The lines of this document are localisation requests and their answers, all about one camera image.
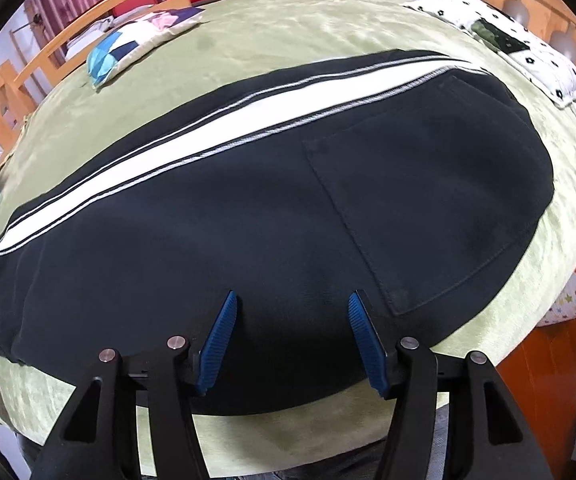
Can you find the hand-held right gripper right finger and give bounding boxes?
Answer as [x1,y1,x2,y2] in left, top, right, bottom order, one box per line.
[348,288,553,480]

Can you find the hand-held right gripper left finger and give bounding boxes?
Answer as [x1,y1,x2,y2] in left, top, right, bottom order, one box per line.
[30,289,239,480]

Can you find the black pants with white stripe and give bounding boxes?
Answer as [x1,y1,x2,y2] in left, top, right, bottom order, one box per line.
[0,50,556,417]

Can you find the geometric patterned pillow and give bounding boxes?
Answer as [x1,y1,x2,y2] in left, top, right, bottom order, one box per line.
[87,7,206,92]

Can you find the green plush blanket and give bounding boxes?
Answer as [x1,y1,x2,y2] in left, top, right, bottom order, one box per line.
[0,0,576,466]

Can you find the white floral pillow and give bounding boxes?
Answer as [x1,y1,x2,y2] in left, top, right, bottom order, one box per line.
[403,0,576,110]

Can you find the dark green cloth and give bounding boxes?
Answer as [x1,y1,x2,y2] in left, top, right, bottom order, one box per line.
[470,17,531,56]

